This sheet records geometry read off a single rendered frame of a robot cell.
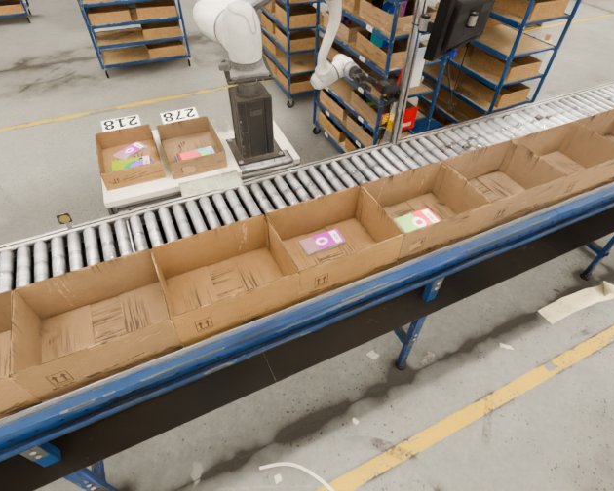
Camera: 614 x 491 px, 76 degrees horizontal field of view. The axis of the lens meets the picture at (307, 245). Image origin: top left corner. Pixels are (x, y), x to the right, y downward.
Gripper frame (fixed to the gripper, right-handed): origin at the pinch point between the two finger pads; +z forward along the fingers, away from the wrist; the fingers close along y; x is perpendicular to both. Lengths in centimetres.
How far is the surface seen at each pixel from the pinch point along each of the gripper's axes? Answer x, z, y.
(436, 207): 6, 96, -28
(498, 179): 6, 93, 10
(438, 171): -5, 87, -23
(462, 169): -2, 87, -9
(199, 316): -7, 115, -132
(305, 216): -3, 86, -84
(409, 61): -25.6, 30.5, -1.8
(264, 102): -10, 11, -71
